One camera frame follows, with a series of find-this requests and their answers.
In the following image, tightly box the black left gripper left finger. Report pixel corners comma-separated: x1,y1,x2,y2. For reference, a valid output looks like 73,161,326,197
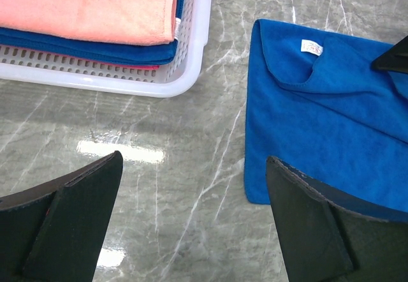
1,151,123,281

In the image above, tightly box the blue towel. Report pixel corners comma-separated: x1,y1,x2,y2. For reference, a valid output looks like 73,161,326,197
244,19,407,212
1,0,184,66

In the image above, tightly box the folded blue towel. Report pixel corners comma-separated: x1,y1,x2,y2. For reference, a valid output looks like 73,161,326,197
1,0,184,66

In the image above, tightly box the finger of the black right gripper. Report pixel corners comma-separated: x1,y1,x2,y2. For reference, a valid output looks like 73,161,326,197
371,36,408,71

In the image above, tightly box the white plastic basket left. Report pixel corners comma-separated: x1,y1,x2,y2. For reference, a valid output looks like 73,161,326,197
1,0,211,98

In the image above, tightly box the pink panda towel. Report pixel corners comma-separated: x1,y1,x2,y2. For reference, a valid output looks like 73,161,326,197
1,0,177,45

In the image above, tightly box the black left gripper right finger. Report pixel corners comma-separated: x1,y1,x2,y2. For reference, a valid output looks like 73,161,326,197
266,156,407,281

